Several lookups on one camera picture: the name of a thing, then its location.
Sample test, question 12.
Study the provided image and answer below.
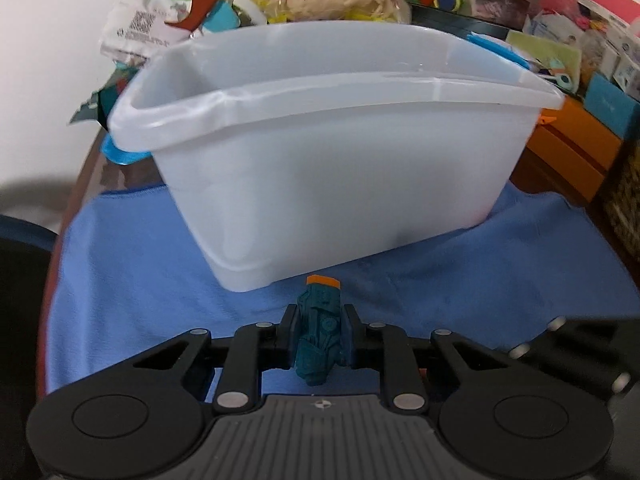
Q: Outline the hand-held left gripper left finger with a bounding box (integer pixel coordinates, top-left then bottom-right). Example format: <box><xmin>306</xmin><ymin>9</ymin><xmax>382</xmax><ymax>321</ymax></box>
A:
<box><xmin>132</xmin><ymin>304</ymin><xmax>301</xmax><ymax>411</ymax></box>

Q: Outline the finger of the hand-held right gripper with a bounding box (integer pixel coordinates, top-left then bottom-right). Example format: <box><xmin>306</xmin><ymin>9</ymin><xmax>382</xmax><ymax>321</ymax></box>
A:
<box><xmin>510</xmin><ymin>315</ymin><xmax>640</xmax><ymax>400</ymax></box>

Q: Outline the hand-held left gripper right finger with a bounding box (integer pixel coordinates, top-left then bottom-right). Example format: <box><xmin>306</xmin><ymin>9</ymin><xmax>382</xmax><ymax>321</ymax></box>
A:
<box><xmin>342</xmin><ymin>304</ymin><xmax>508</xmax><ymax>411</ymax></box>

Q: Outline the teal toy vehicle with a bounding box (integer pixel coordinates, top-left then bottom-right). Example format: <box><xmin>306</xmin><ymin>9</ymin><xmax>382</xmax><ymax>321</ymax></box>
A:
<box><xmin>292</xmin><ymin>275</ymin><xmax>347</xmax><ymax>388</ymax></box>

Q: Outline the white plastic container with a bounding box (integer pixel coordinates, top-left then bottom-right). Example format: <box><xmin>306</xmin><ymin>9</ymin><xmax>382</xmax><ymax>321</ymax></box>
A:
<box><xmin>102</xmin><ymin>20</ymin><xmax>568</xmax><ymax>293</ymax></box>

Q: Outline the wicker basket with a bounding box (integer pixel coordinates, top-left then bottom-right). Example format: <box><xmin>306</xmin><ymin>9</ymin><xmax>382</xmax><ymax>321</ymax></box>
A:
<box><xmin>600</xmin><ymin>140</ymin><xmax>640</xmax><ymax>257</ymax></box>

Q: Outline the blue cloth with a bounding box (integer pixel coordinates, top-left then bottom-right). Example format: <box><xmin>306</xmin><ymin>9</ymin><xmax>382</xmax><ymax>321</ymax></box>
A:
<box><xmin>45</xmin><ymin>180</ymin><xmax>640</xmax><ymax>403</ymax></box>

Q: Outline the orange box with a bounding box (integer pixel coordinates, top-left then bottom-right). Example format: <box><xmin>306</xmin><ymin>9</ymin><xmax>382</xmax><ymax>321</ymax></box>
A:
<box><xmin>527</xmin><ymin>97</ymin><xmax>626</xmax><ymax>200</ymax></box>

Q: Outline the blue box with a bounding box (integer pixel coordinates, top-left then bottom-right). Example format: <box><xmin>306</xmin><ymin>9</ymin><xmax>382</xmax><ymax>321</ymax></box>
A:
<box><xmin>585</xmin><ymin>72</ymin><xmax>640</xmax><ymax>140</ymax></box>

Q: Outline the pale green sheet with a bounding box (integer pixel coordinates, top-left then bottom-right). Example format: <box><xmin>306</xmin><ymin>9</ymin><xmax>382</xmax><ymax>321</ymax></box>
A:
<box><xmin>505</xmin><ymin>30</ymin><xmax>583</xmax><ymax>97</ymax></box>

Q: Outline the white crumpled snack bag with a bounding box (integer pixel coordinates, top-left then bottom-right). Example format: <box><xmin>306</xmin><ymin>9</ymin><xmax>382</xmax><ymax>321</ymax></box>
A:
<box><xmin>100</xmin><ymin>0</ymin><xmax>261</xmax><ymax>68</ymax></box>

